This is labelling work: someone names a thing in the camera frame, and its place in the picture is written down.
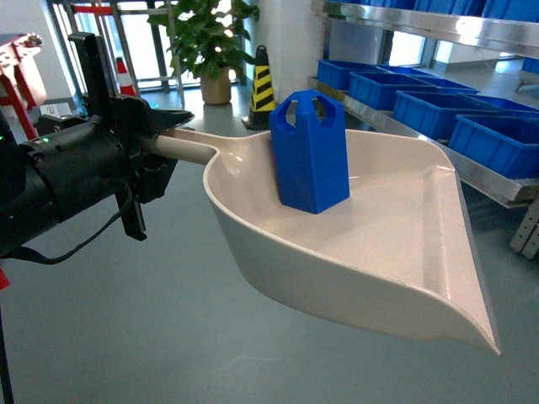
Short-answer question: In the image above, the steel shelf rack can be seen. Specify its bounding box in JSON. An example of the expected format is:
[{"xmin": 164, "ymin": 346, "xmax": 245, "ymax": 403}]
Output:
[{"xmin": 309, "ymin": 1, "xmax": 538, "ymax": 258}]

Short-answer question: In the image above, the beige plastic dustpan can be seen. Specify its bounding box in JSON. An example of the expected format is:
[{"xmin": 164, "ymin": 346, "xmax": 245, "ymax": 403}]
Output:
[{"xmin": 144, "ymin": 129, "xmax": 501, "ymax": 354}]

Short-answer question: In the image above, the blue plastic part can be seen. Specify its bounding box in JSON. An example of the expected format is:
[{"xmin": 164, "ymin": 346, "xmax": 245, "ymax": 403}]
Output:
[{"xmin": 269, "ymin": 89, "xmax": 350, "ymax": 214}]

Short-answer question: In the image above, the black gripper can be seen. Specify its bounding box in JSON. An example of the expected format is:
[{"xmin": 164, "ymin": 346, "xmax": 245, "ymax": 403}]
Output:
[{"xmin": 20, "ymin": 32, "xmax": 194, "ymax": 241}]

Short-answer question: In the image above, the black cable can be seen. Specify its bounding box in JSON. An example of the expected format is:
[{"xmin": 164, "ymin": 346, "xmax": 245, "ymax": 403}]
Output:
[{"xmin": 12, "ymin": 179, "xmax": 134, "ymax": 266}]

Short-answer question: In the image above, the yellow black striped bollard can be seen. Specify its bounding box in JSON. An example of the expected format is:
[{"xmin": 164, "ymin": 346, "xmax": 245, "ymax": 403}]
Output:
[{"xmin": 242, "ymin": 45, "xmax": 277, "ymax": 130}]

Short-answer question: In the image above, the red white traffic cone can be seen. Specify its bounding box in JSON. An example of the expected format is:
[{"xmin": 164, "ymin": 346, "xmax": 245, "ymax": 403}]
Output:
[{"xmin": 115, "ymin": 57, "xmax": 136, "ymax": 97}]

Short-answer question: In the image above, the red metal table frame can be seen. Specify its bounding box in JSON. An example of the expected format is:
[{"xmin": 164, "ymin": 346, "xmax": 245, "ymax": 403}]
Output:
[{"xmin": 1, "ymin": 33, "xmax": 46, "ymax": 140}]

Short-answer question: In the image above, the green potted plant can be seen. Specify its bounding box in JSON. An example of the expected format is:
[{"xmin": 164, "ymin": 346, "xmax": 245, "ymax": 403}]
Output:
[{"xmin": 147, "ymin": 1, "xmax": 260, "ymax": 106}]

